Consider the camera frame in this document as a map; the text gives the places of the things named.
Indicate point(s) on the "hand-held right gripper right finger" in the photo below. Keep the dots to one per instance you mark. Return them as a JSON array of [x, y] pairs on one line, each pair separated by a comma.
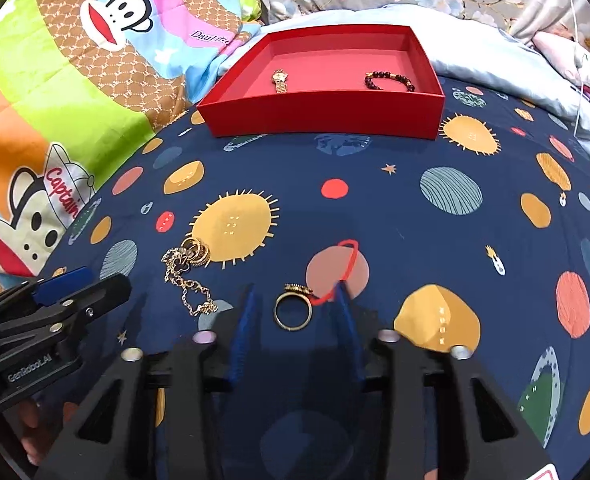
[[347, 330]]

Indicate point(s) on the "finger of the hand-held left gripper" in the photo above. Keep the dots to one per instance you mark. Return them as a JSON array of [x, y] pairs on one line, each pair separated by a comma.
[[65, 285], [105, 295]]

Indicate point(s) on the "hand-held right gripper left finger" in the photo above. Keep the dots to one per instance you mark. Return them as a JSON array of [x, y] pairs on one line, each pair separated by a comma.
[[240, 330]]

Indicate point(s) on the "red cardboard box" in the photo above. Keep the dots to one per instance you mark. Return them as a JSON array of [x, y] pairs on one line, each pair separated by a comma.
[[325, 115]]

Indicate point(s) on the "gold wrist watch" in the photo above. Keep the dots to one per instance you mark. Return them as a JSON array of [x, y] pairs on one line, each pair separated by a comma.
[[280, 78]]

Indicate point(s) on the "person's left hand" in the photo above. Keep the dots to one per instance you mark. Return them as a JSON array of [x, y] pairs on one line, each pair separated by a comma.
[[29, 427]]

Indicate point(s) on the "navy planet print blanket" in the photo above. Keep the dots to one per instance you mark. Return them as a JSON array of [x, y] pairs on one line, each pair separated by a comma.
[[375, 220]]

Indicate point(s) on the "colourful cartoon monkey blanket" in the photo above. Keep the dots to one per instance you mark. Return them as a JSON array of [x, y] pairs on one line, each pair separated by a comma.
[[75, 85]]

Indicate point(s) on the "pink cartoon pillow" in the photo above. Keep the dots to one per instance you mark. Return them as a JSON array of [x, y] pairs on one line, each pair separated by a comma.
[[560, 55]]

